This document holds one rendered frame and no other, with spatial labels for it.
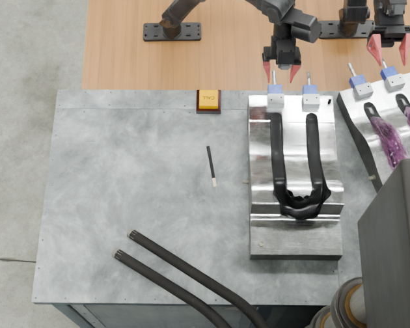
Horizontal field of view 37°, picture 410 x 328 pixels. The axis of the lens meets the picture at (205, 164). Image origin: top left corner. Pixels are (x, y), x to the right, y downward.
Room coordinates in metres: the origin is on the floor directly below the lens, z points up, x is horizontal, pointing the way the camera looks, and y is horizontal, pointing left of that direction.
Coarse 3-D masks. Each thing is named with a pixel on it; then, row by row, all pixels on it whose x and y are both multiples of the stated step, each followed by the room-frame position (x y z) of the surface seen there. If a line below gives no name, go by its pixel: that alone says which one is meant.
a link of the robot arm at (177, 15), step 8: (176, 0) 1.23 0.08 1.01; (184, 0) 1.19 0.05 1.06; (192, 0) 1.17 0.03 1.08; (168, 8) 1.24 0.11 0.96; (176, 8) 1.21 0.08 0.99; (184, 8) 1.20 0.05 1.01; (192, 8) 1.18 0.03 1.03; (168, 16) 1.23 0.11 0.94; (176, 16) 1.21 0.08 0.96; (184, 16) 1.20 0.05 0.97; (176, 24) 1.21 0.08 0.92
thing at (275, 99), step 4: (272, 72) 1.03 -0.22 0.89; (272, 76) 1.02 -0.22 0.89; (272, 80) 1.01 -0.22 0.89; (276, 84) 0.99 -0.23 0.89; (268, 88) 0.97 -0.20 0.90; (272, 88) 0.97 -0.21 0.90; (276, 88) 0.97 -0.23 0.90; (280, 88) 0.97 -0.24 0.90; (268, 92) 0.96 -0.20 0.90; (272, 92) 0.95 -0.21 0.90; (276, 92) 0.95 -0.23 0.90; (280, 92) 0.95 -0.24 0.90; (268, 96) 0.93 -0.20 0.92; (272, 96) 0.93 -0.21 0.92; (276, 96) 0.93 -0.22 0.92; (280, 96) 0.93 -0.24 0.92; (268, 100) 0.92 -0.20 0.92; (272, 100) 0.92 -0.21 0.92; (276, 100) 0.92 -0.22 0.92; (280, 100) 0.92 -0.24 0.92; (268, 104) 0.91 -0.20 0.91; (272, 104) 0.91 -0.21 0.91; (276, 104) 0.91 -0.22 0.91; (280, 104) 0.91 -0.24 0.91
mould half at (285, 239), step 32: (256, 96) 0.95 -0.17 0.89; (288, 96) 0.95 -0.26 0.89; (320, 96) 0.95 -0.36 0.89; (256, 128) 0.84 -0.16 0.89; (288, 128) 0.84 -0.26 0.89; (320, 128) 0.84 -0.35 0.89; (256, 160) 0.73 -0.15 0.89; (288, 160) 0.73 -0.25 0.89; (256, 192) 0.62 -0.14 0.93; (256, 224) 0.55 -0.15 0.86; (288, 224) 0.54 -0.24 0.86; (320, 224) 0.54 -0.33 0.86; (256, 256) 0.46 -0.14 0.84; (288, 256) 0.45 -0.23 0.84; (320, 256) 0.45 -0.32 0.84
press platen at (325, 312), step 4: (324, 308) 0.22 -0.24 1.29; (328, 308) 0.22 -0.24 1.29; (320, 312) 0.22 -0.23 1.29; (324, 312) 0.22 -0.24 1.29; (328, 312) 0.22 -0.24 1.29; (316, 316) 0.21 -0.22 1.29; (320, 316) 0.21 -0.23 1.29; (324, 316) 0.21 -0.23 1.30; (328, 316) 0.21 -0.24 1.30; (312, 320) 0.20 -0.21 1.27; (316, 320) 0.20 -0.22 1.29; (320, 320) 0.20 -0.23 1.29; (324, 320) 0.20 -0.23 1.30; (312, 324) 0.19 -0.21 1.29; (316, 324) 0.19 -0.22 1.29; (320, 324) 0.19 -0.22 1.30
